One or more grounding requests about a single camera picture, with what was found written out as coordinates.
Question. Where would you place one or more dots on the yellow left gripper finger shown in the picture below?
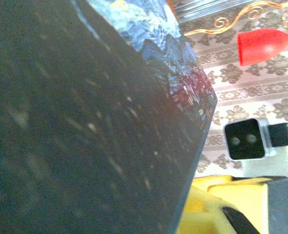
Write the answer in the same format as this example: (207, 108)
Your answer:
(197, 214)

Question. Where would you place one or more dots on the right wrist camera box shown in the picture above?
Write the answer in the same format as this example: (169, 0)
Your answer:
(244, 129)

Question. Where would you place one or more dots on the red wine glass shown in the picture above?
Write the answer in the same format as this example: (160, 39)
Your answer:
(261, 46)

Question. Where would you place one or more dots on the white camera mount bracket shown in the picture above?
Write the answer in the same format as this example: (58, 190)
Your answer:
(261, 168)

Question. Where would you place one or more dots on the starry night tin box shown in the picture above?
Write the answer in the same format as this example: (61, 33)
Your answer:
(85, 122)

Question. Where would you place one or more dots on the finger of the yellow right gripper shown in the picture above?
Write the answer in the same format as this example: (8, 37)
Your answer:
(246, 197)

